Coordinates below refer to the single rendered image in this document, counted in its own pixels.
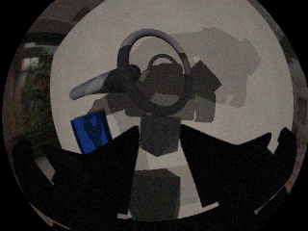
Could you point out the dark grey ring with tab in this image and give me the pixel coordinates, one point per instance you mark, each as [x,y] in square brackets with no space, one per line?
[159,132]

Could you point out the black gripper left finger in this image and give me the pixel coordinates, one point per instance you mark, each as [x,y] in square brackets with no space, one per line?
[109,169]

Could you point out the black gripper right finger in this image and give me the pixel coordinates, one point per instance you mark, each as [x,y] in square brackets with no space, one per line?
[215,163]

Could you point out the blue tray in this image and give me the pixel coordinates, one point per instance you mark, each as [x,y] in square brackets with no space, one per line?
[91,131]

